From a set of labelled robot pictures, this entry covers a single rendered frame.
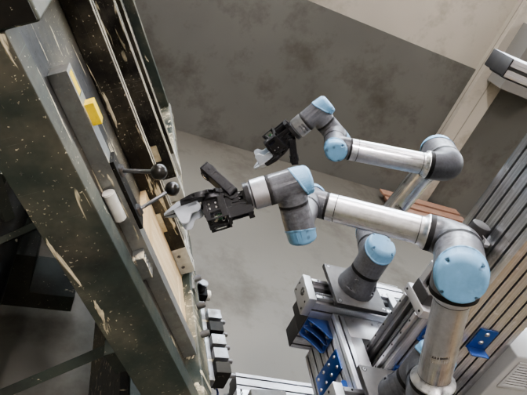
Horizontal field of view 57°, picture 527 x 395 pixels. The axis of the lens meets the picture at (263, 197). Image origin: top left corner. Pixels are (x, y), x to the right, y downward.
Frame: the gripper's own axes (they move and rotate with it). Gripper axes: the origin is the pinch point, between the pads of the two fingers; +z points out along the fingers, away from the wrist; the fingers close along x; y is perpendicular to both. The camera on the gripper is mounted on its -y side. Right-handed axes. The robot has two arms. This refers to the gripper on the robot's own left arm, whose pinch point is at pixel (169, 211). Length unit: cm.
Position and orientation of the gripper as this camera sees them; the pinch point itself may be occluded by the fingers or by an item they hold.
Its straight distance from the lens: 119.4
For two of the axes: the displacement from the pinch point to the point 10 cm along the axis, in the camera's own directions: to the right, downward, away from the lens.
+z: -9.6, 2.8, -0.5
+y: 2.7, 8.5, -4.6
